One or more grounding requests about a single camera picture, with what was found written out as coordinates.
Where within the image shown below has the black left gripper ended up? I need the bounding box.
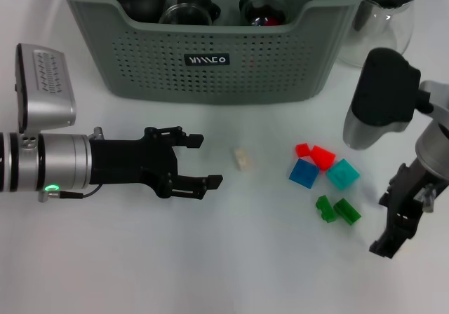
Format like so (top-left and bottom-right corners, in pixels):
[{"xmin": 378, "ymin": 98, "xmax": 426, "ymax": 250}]
[{"xmin": 89, "ymin": 125, "xmax": 225, "ymax": 201}]

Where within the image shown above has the blue flat toy brick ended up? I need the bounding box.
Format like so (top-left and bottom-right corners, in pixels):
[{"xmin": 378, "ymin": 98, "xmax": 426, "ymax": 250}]
[{"xmin": 288, "ymin": 158, "xmax": 319, "ymax": 189}]

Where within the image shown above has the green toy brick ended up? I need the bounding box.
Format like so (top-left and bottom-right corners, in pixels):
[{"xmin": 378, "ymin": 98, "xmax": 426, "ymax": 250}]
[
  {"xmin": 315, "ymin": 194, "xmax": 337, "ymax": 224},
  {"xmin": 333, "ymin": 198, "xmax": 362, "ymax": 226}
]

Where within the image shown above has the grey-green perforated storage bin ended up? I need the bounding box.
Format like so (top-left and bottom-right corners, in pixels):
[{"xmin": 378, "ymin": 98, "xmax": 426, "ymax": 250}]
[{"xmin": 51, "ymin": 0, "xmax": 376, "ymax": 105}]

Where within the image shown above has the clear glass carafe black lid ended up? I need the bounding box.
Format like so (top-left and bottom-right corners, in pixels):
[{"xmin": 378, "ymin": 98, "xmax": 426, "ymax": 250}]
[{"xmin": 338, "ymin": 0, "xmax": 421, "ymax": 69}]

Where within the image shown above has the white toy brick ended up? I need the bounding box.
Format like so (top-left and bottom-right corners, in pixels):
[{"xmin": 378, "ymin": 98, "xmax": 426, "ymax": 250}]
[{"xmin": 232, "ymin": 147, "xmax": 254, "ymax": 171}]

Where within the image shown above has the black round teapot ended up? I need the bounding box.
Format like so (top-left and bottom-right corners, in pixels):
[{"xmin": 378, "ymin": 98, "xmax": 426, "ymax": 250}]
[{"xmin": 114, "ymin": 0, "xmax": 170, "ymax": 23}]

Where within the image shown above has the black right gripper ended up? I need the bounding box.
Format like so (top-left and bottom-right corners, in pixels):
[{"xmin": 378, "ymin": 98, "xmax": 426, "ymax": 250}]
[{"xmin": 368, "ymin": 158, "xmax": 440, "ymax": 259}]

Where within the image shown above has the orange-red slope brick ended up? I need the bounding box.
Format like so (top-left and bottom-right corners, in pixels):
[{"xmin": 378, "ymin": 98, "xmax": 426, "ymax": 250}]
[{"xmin": 310, "ymin": 145, "xmax": 337, "ymax": 171}]

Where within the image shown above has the teal toy brick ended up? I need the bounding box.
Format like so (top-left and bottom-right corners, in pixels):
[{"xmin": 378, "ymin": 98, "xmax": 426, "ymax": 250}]
[{"xmin": 326, "ymin": 158, "xmax": 361, "ymax": 191}]

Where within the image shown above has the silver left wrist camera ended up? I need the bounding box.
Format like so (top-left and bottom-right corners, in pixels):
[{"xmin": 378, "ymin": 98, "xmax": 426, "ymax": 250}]
[{"xmin": 15, "ymin": 43, "xmax": 77, "ymax": 133}]

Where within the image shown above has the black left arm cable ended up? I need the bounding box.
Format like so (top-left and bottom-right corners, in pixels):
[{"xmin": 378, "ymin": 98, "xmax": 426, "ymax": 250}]
[{"xmin": 37, "ymin": 183, "xmax": 103, "ymax": 203}]

